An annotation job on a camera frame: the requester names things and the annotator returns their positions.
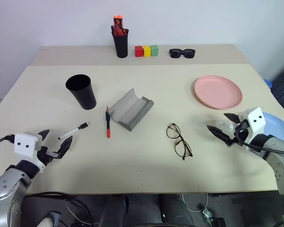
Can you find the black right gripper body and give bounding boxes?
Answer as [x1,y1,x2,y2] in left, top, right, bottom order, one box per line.
[226,120,251,147]

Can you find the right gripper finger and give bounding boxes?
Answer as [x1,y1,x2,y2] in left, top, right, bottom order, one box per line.
[206,125,235,145]
[223,113,241,124]

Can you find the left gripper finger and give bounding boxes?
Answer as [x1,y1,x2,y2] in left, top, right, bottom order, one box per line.
[56,135,74,159]
[38,129,51,143]

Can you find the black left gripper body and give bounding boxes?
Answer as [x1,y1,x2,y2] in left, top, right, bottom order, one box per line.
[36,136,59,168]

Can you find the crumpled clear plastic wrap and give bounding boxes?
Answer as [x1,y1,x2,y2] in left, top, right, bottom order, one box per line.
[214,120,235,132]

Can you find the white marker black cap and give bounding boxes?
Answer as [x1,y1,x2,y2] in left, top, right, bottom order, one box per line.
[57,121,90,140]

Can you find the pink plastic plate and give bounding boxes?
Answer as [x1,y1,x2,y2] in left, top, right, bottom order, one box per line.
[194,75,243,110]

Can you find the light blue plate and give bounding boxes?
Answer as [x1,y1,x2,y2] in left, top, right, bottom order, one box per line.
[262,112,284,144]

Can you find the tortoiseshell eyeglasses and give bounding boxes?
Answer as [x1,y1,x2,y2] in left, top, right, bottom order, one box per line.
[166,122,194,161]

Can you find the empty black plastic cup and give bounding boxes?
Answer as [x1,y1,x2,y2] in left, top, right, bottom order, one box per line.
[65,74,97,111]

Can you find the white shoe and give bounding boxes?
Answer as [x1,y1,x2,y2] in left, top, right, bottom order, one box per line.
[35,217,54,227]

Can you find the grey open glasses case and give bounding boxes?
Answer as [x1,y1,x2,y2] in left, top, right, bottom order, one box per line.
[107,88,154,131]

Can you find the black sunglasses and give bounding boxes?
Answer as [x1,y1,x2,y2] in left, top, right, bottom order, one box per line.
[169,48,196,59]

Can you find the small black box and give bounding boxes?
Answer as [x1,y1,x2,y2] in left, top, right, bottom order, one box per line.
[211,217,226,227]

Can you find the green cube block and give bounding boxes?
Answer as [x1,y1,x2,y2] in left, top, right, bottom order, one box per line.
[150,44,160,57]

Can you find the yellow cube block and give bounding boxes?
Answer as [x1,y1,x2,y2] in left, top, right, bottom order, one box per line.
[142,45,152,58]

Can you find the red cube block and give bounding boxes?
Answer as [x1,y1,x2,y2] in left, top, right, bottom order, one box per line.
[134,45,144,58]

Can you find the black pen holder cup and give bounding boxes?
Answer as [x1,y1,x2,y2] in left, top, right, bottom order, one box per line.
[112,32,129,59]

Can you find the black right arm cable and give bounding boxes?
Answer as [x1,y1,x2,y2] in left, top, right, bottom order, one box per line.
[234,127,284,157]

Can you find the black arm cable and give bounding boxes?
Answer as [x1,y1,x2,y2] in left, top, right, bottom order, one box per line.
[0,134,16,149]
[234,127,284,157]

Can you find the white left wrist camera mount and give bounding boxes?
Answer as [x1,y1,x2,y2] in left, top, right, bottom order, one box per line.
[13,132,43,160]

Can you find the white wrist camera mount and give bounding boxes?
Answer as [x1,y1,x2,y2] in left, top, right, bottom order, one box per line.
[237,106,267,145]
[13,132,43,160]

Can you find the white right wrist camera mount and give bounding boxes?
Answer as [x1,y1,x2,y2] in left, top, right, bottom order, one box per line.
[237,106,267,145]

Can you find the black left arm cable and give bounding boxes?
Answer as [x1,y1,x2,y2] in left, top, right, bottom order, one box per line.
[0,134,16,149]

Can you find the black floor cable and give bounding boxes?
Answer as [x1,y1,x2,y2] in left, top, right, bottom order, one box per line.
[25,192,94,227]

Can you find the white floor cable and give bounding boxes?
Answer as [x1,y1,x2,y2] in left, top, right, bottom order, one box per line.
[181,193,209,212]

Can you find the grey cable connector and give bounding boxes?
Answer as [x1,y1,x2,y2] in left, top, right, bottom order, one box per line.
[202,207,214,220]

